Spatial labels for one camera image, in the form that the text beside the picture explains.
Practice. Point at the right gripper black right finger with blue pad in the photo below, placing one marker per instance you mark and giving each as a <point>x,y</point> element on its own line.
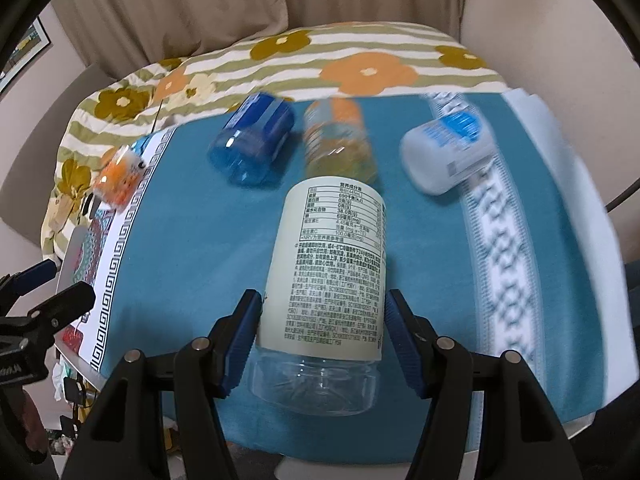
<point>521,436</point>

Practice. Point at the framed wall picture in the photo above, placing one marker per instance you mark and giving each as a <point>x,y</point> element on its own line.
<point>30,46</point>

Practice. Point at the clear bottle white label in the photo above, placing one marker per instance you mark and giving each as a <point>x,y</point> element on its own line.
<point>320,337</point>

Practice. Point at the blue plastic bottle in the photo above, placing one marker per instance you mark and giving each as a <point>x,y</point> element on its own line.
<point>251,140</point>

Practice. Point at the white bottle blue label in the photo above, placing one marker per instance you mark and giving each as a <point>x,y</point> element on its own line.
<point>449,149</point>

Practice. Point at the black left gripper clamp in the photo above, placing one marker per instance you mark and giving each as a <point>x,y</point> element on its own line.
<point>25,341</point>

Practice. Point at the clear bottle orange label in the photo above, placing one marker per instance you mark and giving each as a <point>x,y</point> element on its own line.
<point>336,141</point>

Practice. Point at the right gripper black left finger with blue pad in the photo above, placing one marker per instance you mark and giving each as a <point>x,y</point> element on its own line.
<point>123,437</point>

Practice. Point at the floral striped blanket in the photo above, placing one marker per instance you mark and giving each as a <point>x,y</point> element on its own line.
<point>342,59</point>

